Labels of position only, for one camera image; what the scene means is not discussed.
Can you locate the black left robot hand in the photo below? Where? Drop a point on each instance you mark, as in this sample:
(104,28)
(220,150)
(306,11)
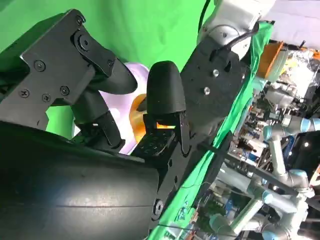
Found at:
(207,105)

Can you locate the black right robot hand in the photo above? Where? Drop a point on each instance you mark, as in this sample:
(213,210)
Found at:
(75,190)

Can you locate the orange and white bread roll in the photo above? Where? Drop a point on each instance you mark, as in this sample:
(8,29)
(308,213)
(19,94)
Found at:
(136,117)

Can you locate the orange storage box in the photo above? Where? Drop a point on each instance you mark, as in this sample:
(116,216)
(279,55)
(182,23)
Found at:
(268,60)

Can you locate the dark metal bar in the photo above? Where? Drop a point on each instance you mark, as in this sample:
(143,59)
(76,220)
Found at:
(250,172)

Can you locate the clear plastic container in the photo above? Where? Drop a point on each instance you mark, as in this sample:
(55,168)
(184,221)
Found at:
(282,67)

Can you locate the lilac plate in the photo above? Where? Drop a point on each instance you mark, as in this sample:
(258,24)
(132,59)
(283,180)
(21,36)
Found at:
(117,102)

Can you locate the green table cloth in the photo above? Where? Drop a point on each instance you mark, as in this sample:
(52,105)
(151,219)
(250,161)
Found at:
(150,30)

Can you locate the black monitor screen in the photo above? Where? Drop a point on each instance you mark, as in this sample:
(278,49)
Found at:
(308,150)

